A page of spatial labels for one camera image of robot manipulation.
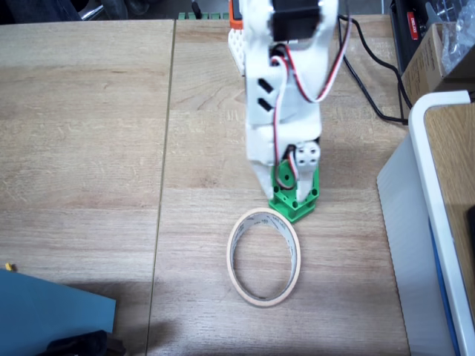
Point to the green hexagonal printed component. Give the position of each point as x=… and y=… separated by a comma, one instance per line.
x=287, y=207

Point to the beige masking tape roll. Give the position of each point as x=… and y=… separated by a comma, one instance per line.
x=296, y=241

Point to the orange black table clamp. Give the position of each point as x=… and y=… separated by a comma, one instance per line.
x=235, y=18

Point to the white ribbed container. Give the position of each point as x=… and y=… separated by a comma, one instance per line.
x=408, y=241

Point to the green terminal block strip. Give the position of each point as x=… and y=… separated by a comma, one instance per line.
x=208, y=16

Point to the brown cardboard box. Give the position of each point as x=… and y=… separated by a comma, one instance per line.
x=423, y=63

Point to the black power supply unit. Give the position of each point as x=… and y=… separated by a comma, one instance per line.
x=404, y=37

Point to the clear plastic bag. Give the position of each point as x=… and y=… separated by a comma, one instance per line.
x=458, y=33

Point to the black office chair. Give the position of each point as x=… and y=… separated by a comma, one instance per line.
x=91, y=13

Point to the dark cloth object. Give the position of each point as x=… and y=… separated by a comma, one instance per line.
x=81, y=345

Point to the blue flat board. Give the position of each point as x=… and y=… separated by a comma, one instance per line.
x=48, y=315

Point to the person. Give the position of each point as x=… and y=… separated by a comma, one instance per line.
x=37, y=9

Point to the small yellow piece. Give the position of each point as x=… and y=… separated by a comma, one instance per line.
x=9, y=266

